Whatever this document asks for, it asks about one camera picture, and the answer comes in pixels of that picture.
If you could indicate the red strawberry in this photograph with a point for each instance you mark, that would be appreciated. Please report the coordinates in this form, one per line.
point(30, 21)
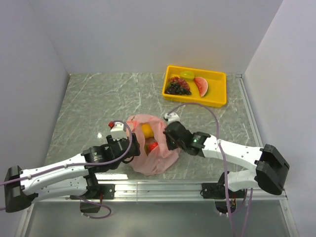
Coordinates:
point(152, 146)

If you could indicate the yellow orange fruit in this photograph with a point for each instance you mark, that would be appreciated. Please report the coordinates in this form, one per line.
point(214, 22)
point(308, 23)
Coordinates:
point(147, 130)

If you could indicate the watermelon slice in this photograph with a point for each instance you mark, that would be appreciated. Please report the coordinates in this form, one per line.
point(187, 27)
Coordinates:
point(202, 85)

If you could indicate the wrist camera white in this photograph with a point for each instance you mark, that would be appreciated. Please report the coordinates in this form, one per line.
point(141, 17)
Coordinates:
point(171, 117)
point(117, 130)

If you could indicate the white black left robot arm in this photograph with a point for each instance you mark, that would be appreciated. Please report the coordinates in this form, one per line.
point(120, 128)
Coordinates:
point(75, 176)

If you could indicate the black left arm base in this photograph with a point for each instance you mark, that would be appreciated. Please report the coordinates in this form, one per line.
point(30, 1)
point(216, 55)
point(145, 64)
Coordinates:
point(94, 200)

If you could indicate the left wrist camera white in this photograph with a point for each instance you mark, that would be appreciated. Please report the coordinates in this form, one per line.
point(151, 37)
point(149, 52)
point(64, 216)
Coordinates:
point(117, 130)

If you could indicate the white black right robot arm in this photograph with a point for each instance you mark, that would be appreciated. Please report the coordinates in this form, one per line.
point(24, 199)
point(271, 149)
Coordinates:
point(264, 168)

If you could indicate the yellow plastic tray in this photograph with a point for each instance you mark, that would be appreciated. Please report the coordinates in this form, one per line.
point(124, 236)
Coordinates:
point(217, 87)

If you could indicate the dark purple grape bunch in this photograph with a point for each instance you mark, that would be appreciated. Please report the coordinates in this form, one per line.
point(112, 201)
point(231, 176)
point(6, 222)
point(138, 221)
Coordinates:
point(177, 89)

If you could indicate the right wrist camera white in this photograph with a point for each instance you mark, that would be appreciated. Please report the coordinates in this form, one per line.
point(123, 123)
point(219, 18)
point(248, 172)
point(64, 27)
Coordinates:
point(171, 117)

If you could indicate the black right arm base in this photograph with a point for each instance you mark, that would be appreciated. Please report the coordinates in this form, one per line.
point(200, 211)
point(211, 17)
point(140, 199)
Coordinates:
point(217, 193)

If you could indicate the pink plastic bag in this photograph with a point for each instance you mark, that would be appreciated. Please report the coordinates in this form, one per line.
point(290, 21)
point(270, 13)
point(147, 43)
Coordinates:
point(159, 159)

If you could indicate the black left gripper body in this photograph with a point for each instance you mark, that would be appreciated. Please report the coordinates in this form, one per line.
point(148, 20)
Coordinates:
point(137, 152)

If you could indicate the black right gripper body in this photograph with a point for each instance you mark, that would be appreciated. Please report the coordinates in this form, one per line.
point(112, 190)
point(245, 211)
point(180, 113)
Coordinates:
point(172, 144)

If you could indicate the red grape bunch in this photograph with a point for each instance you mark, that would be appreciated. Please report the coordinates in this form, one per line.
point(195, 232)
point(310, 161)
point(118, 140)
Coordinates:
point(179, 82)

